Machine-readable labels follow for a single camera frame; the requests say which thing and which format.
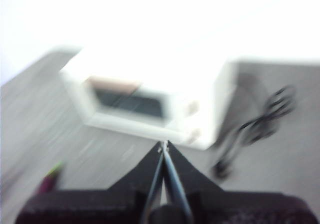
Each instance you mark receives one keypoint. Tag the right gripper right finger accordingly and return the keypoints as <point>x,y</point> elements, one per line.
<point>190,176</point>

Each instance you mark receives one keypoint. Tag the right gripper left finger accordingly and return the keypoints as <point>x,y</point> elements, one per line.
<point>142,176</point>

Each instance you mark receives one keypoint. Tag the glass oven door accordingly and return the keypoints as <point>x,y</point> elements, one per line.
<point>130,103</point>

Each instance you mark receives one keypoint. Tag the beige oven knob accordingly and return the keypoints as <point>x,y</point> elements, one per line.
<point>193,134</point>
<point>192,107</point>

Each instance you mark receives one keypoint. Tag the white Toshiba toaster oven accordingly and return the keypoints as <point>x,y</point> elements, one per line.
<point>140,127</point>

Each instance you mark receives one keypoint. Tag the purple eggplant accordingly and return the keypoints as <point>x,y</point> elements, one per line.
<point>48,181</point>

